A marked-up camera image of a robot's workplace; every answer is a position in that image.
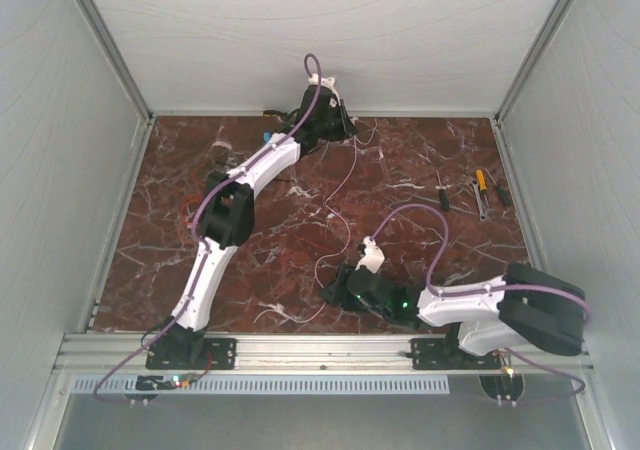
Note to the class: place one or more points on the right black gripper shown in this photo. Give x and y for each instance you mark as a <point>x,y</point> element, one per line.
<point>337,291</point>

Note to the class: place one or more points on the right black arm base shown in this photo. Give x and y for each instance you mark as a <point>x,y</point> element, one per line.
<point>431,354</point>

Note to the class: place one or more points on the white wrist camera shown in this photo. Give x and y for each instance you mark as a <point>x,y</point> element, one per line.
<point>326,82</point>
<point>371,256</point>

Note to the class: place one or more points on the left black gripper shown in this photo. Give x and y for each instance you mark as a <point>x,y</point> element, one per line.
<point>348,125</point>

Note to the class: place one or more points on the yellow handled screwdriver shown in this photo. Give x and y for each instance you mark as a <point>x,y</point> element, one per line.
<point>481,180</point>

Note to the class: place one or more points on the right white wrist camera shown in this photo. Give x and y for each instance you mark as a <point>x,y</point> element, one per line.
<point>371,256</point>

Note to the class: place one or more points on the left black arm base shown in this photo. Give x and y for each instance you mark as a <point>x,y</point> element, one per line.
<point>200,354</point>

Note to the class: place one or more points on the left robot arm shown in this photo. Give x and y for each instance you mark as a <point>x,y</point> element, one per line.
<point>225,219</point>

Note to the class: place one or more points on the silver wrench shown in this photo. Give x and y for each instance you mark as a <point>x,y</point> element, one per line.
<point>481,209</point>

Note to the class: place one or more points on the aluminium front rail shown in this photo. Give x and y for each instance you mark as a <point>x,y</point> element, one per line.
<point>257,353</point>

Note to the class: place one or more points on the slotted grey cable duct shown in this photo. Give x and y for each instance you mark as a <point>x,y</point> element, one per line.
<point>267,385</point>

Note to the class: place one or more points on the black yellow edge clip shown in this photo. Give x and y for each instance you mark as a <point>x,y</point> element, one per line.
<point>279,114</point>

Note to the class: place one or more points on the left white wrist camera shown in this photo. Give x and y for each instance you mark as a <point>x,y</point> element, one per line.
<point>326,82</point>

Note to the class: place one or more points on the black handled screwdriver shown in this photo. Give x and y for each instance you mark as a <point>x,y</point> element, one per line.
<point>503,195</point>

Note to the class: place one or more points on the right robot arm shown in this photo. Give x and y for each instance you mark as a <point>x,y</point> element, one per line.
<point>522,306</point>

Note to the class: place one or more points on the red shaft black screwdriver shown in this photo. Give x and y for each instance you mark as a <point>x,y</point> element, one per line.
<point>442,193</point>

